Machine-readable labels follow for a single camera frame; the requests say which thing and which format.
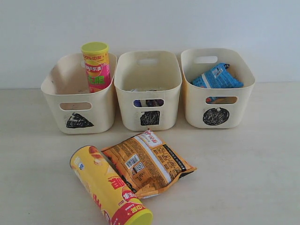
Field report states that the purple juice carton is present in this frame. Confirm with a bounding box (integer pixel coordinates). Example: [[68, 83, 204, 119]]
[[145, 99, 164, 107]]

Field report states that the white blue milk carton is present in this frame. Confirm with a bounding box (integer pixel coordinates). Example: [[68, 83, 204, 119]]
[[131, 89, 147, 107]]

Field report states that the orange noodle packet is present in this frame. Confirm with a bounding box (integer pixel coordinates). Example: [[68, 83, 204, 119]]
[[101, 129, 196, 199]]

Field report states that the pink chips can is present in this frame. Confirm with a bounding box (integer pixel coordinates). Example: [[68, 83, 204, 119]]
[[81, 42, 111, 93]]

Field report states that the blue noodle packet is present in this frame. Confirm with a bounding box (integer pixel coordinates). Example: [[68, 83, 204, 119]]
[[191, 63, 244, 89]]

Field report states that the yellow chips can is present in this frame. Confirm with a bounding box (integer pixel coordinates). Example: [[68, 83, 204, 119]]
[[70, 145, 153, 225]]

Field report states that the cream bin square mark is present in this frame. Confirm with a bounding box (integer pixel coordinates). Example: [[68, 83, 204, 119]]
[[114, 51, 182, 131]]

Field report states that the cream bin circle mark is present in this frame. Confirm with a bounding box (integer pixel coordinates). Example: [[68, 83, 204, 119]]
[[180, 48, 255, 129]]

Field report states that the cream bin triangle mark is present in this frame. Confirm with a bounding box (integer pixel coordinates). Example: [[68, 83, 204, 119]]
[[41, 53, 117, 134]]

